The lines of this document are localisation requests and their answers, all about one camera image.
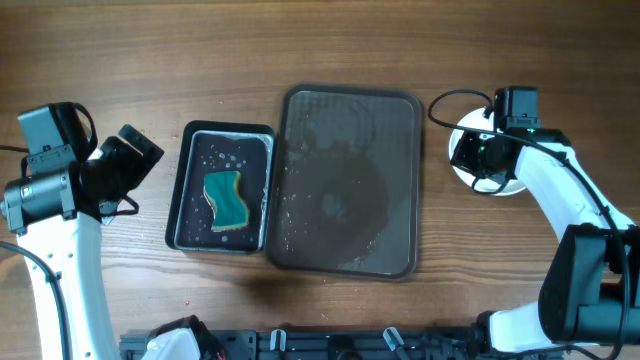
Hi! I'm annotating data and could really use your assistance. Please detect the white plate top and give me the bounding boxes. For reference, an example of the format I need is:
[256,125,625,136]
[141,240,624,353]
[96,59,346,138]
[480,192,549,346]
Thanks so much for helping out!
[447,106,529,197]

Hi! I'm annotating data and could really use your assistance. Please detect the green yellow sponge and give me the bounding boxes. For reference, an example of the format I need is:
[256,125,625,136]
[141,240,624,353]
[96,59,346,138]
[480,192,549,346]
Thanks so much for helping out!
[203,171,250,232]

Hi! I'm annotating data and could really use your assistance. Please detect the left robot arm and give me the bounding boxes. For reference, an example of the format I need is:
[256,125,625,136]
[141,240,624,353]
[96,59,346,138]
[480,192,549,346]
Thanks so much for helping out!
[1,102,164,359]

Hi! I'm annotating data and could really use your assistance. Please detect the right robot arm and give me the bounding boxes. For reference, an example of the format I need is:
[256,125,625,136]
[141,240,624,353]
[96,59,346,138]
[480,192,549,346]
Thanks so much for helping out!
[449,86,639,358]

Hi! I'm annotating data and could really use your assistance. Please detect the black sponge tray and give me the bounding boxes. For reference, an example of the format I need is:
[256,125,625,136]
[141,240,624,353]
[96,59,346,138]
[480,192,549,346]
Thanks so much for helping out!
[165,120,275,254]

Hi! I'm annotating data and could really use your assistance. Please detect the dark brown serving tray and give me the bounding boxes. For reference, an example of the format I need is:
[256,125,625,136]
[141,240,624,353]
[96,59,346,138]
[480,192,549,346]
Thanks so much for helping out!
[264,83,424,281]

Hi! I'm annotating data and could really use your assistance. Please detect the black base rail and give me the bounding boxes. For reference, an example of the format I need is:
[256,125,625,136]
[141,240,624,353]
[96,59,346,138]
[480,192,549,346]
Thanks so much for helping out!
[119,316,505,360]

